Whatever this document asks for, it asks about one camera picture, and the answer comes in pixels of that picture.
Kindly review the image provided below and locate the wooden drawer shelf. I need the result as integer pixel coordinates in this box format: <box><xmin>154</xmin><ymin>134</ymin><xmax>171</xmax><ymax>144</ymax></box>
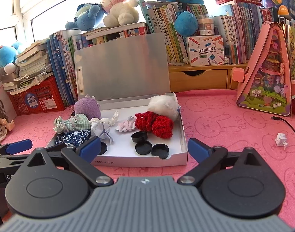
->
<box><xmin>168</xmin><ymin>63</ymin><xmax>247</xmax><ymax>93</ymax></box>

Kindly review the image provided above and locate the blue bear plush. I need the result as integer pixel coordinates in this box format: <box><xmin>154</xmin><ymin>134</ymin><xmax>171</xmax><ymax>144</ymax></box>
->
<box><xmin>65</xmin><ymin>3</ymin><xmax>104</xmax><ymax>32</ymax></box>

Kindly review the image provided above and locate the white fluffy plush toy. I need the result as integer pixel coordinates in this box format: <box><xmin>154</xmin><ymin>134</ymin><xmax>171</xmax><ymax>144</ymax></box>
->
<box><xmin>147</xmin><ymin>95</ymin><xmax>180</xmax><ymax>122</ymax></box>

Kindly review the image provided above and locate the black round cap two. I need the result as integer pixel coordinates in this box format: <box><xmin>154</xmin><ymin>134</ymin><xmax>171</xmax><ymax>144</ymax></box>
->
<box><xmin>131</xmin><ymin>131</ymin><xmax>148</xmax><ymax>143</ymax></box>

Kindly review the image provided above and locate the black round cap three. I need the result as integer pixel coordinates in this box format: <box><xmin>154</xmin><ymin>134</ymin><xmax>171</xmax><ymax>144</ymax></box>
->
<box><xmin>135</xmin><ymin>141</ymin><xmax>152</xmax><ymax>156</ymax></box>

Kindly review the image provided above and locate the row of colourful books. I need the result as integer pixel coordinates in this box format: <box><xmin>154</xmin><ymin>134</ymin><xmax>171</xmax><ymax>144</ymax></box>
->
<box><xmin>82</xmin><ymin>0</ymin><xmax>279</xmax><ymax>64</ymax></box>

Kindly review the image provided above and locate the white label printer box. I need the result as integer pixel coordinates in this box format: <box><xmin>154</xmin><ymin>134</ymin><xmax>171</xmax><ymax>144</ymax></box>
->
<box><xmin>187</xmin><ymin>35</ymin><xmax>225</xmax><ymax>67</ymax></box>

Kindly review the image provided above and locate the row of blue books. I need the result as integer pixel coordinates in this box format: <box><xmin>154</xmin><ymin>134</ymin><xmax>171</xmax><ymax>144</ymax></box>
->
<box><xmin>46</xmin><ymin>30</ymin><xmax>83</xmax><ymax>106</ymax></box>

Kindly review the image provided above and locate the black round cap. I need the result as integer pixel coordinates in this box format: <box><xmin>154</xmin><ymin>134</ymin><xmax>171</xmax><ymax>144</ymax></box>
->
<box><xmin>98</xmin><ymin>142</ymin><xmax>108</xmax><ymax>156</ymax></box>

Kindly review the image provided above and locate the small crumpled paper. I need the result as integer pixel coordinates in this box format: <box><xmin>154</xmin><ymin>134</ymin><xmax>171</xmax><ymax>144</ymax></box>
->
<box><xmin>275</xmin><ymin>133</ymin><xmax>288</xmax><ymax>149</ymax></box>

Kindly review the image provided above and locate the pink white paper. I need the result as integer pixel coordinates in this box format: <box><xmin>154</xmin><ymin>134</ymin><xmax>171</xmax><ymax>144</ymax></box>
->
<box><xmin>115</xmin><ymin>116</ymin><xmax>136</xmax><ymax>132</ymax></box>

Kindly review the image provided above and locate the pink rabbit tablecloth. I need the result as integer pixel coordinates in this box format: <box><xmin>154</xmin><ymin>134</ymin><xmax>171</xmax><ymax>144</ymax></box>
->
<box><xmin>1</xmin><ymin>90</ymin><xmax>295</xmax><ymax>231</ymax></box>

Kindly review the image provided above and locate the cream pink plush sheep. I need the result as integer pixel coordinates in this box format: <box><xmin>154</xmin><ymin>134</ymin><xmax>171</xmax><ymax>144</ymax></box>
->
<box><xmin>101</xmin><ymin>0</ymin><xmax>139</xmax><ymax>28</ymax></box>

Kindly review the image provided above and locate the silver cardboard box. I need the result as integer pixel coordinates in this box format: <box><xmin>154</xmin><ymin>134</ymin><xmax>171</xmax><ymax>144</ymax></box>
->
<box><xmin>47</xmin><ymin>31</ymin><xmax>189</xmax><ymax>168</ymax></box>

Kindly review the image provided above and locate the red plastic basket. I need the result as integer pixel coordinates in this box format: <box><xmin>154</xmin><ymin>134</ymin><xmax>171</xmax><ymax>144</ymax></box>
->
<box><xmin>8</xmin><ymin>76</ymin><xmax>65</xmax><ymax>115</ymax></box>

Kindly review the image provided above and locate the stack of books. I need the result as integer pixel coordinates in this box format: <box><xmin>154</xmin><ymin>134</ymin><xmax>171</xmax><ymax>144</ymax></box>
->
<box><xmin>2</xmin><ymin>39</ymin><xmax>53</xmax><ymax>95</ymax></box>

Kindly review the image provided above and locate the printed paper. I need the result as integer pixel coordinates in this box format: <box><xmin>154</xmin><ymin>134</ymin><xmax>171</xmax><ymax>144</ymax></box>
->
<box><xmin>90</xmin><ymin>122</ymin><xmax>113</xmax><ymax>144</ymax></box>

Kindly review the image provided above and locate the black round cap four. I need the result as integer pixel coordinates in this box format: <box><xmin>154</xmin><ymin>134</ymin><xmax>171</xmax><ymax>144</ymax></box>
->
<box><xmin>150</xmin><ymin>143</ymin><xmax>169</xmax><ymax>159</ymax></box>

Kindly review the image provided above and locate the purple plush toy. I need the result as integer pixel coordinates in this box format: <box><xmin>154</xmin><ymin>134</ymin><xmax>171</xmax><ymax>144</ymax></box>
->
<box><xmin>74</xmin><ymin>95</ymin><xmax>101</xmax><ymax>120</ymax></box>

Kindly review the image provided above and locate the green checked fabric pouch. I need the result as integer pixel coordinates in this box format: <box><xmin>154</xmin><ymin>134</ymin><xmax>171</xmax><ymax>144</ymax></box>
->
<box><xmin>54</xmin><ymin>114</ymin><xmax>91</xmax><ymax>134</ymax></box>

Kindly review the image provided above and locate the blue floral drawstring pouch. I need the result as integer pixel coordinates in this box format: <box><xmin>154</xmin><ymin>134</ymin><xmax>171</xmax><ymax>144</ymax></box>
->
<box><xmin>54</xmin><ymin>130</ymin><xmax>91</xmax><ymax>147</ymax></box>

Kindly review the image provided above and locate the blue plush toy left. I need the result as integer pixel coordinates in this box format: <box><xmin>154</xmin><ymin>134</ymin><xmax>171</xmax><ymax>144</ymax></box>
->
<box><xmin>0</xmin><ymin>42</ymin><xmax>23</xmax><ymax>74</ymax></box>

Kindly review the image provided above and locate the pink triangular diorama house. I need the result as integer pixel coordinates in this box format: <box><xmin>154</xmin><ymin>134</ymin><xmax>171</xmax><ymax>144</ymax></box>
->
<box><xmin>231</xmin><ymin>21</ymin><xmax>295</xmax><ymax>116</ymax></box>

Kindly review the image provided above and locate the white tissue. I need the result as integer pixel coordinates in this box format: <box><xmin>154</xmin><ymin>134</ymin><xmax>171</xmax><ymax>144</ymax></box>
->
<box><xmin>89</xmin><ymin>110</ymin><xmax>119</xmax><ymax>126</ymax></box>

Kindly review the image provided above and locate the red crocheted item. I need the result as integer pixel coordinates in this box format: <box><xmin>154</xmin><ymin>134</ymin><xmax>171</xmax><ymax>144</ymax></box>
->
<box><xmin>135</xmin><ymin>111</ymin><xmax>174</xmax><ymax>139</ymax></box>

